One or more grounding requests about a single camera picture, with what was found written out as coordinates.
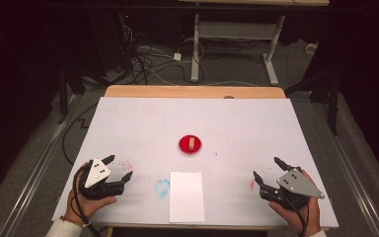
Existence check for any white paper sheet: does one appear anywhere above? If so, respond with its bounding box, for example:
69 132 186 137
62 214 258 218
168 171 206 224

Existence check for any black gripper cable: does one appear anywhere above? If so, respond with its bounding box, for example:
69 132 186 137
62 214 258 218
284 192 311 237
72 164 104 237

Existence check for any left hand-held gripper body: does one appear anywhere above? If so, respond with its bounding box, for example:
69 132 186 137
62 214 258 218
78 158 126 200

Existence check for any tangle of floor cables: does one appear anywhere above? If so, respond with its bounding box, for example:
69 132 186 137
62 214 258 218
119 13 261 87

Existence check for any black floor cable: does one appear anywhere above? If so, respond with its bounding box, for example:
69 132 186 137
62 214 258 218
61 102 99 166

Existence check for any round red ink pad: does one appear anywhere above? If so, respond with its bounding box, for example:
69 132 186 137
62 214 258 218
178 134 203 156

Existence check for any small white box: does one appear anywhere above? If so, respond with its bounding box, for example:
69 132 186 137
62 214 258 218
304 41 319 56

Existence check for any metal floor rail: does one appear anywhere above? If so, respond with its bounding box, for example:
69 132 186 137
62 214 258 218
0 94 84 237
310 98 379 237

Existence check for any wooden table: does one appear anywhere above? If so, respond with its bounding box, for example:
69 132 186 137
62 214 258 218
92 84 331 237

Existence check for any person's left hand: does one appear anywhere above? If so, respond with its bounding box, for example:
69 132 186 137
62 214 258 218
63 160 118 225

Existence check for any white desk frame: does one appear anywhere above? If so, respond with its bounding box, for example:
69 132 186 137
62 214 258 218
177 0 331 87

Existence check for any dark metal stand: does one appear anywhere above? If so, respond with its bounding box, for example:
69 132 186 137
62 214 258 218
284 68 341 136
56 63 87 125

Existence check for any person's right hand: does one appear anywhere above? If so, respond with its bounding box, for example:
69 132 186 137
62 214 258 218
268 169 322 237

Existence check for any orange bracelet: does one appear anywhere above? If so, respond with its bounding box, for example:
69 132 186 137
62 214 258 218
59 215 92 229

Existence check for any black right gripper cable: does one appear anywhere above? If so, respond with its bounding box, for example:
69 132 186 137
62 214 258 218
284 192 311 237

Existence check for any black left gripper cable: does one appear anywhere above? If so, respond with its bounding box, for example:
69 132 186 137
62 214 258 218
72 164 104 237

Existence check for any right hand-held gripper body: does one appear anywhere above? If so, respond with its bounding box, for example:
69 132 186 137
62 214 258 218
259 167 327 211

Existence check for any white board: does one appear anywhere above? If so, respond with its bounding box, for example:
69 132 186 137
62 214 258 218
51 96 341 229

